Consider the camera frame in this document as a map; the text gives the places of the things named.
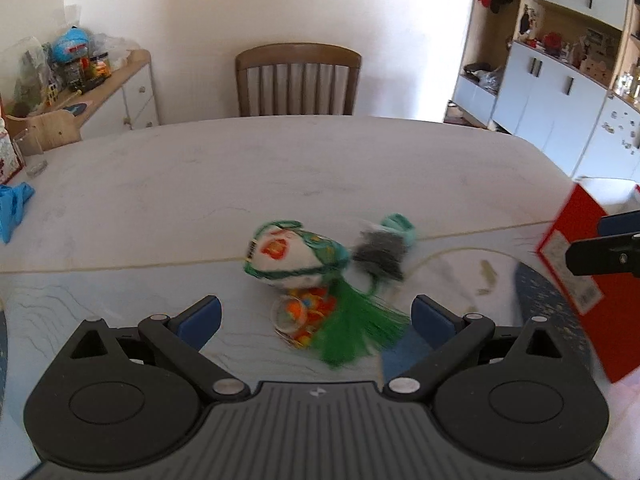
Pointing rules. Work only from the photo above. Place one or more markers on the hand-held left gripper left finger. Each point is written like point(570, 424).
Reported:
point(200, 320)

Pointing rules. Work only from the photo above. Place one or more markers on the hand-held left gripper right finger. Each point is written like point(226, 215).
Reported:
point(432, 317)

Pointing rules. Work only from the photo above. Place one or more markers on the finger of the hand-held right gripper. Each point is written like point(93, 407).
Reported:
point(622, 224)
point(605, 256)

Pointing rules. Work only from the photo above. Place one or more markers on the red cardboard box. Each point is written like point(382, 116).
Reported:
point(615, 320)

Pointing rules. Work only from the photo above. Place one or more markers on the white sachet with green tassel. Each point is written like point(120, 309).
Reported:
point(280, 252)

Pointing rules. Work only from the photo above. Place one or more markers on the dark blue speckled mat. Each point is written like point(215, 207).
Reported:
point(550, 305)

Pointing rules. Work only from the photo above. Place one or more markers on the teal knitted item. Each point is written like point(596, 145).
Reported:
point(400, 227)

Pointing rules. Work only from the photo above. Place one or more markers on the blue cloth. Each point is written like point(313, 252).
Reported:
point(12, 207)

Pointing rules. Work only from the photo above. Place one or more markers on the white drawer sideboard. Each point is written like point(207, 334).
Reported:
point(127, 100)

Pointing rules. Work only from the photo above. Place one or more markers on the clear drinking glass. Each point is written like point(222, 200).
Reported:
point(31, 152)

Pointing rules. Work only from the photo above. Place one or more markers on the red and white carton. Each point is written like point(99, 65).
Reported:
point(9, 152)

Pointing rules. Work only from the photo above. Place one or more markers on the wooden slat-back chair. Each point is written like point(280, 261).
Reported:
point(300, 80)

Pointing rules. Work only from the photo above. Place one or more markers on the small jars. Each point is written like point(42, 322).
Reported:
point(95, 66)

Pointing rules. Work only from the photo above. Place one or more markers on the clear plastic bags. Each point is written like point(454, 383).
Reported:
point(112, 50)

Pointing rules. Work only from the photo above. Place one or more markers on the blue snack bag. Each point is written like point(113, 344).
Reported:
point(71, 45)

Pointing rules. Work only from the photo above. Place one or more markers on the white and wood wall cabinet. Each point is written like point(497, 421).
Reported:
point(560, 90)

